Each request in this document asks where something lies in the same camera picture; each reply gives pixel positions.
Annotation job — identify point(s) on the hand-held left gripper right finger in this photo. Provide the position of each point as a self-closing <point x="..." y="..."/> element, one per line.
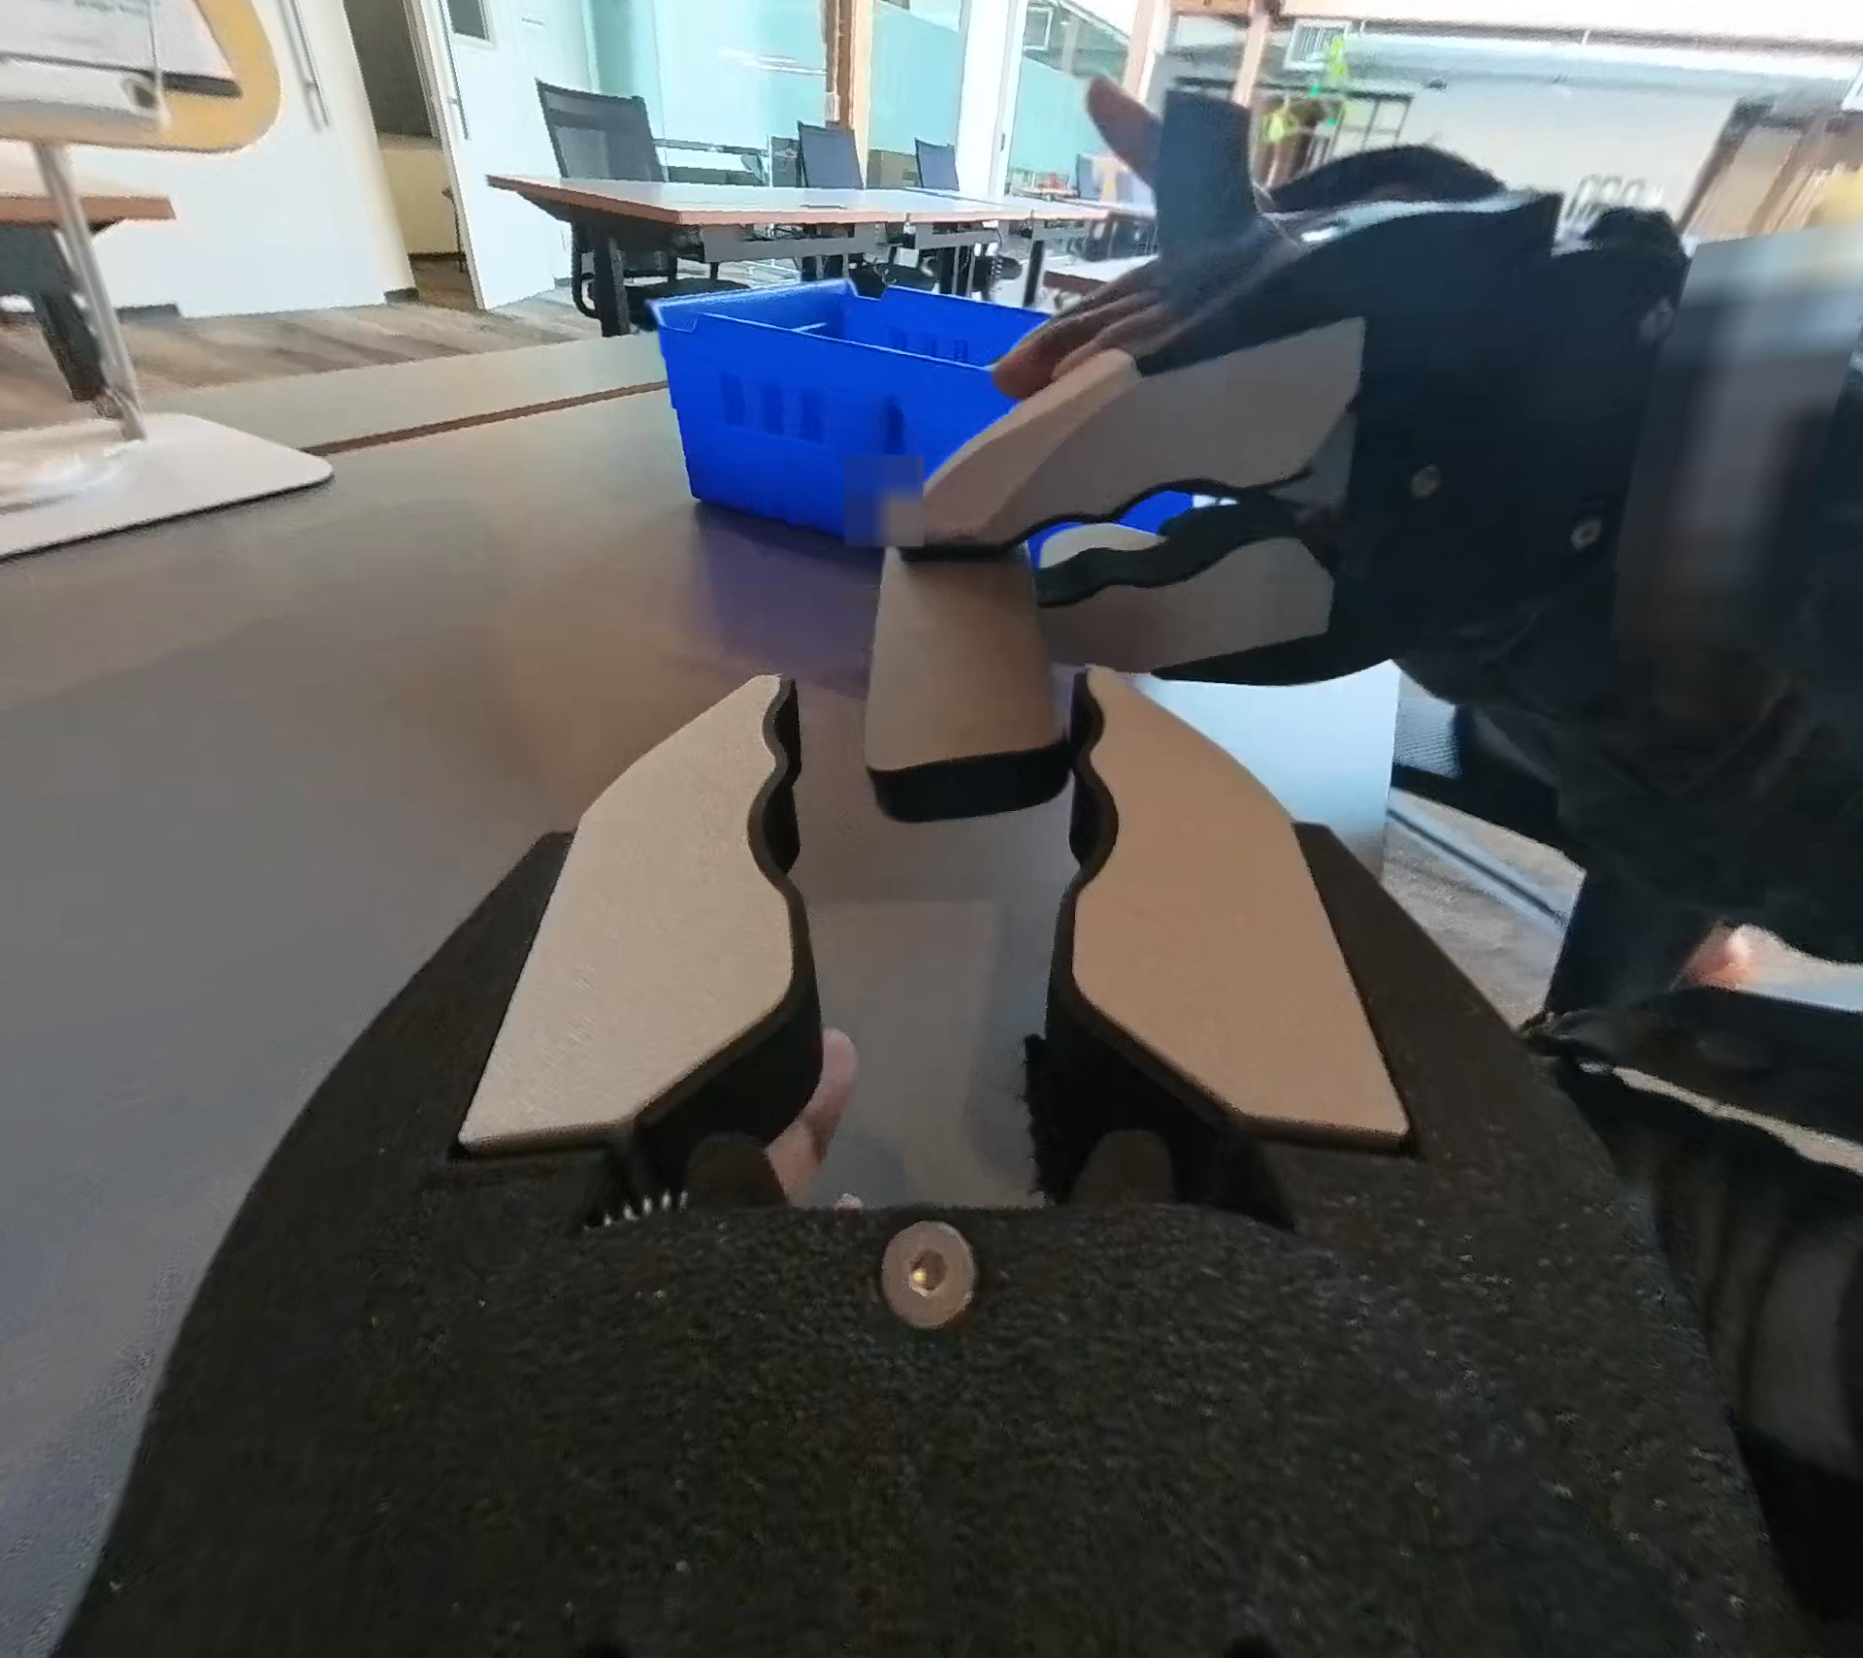
<point x="1223" y="958"/>

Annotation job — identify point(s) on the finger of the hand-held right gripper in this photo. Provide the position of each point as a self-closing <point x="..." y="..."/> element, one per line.
<point x="1163" y="423"/>
<point x="1210" y="609"/>

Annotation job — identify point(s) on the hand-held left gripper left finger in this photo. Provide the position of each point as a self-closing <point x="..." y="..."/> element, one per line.
<point x="654" y="945"/>

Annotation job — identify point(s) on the blue plastic bin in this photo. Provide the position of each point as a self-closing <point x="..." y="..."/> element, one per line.
<point x="783" y="423"/>

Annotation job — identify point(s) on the person's right hand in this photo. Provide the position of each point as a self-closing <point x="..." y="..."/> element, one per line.
<point x="1092" y="328"/>

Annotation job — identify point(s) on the person's left hand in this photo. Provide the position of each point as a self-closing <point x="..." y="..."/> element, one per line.
<point x="818" y="1119"/>

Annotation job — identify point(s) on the black office chair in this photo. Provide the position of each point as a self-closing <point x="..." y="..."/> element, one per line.
<point x="831" y="156"/>
<point x="934" y="161"/>
<point x="600" y="129"/>

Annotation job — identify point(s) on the long office desk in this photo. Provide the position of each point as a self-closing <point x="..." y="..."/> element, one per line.
<point x="727" y="203"/>

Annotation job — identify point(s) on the dark office desk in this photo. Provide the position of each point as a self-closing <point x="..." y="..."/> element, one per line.
<point x="87" y="208"/>

